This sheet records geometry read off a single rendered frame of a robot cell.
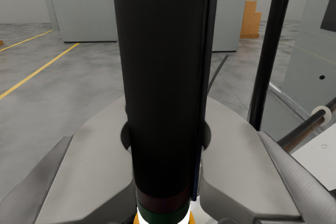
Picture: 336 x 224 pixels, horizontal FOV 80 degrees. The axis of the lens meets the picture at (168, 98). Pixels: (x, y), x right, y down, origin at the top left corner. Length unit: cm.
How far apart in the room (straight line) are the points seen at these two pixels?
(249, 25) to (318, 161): 789
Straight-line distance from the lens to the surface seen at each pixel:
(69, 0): 752
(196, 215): 20
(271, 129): 148
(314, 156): 55
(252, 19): 830
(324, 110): 39
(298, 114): 125
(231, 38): 601
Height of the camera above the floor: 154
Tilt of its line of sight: 28 degrees down
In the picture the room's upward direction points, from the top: straight up
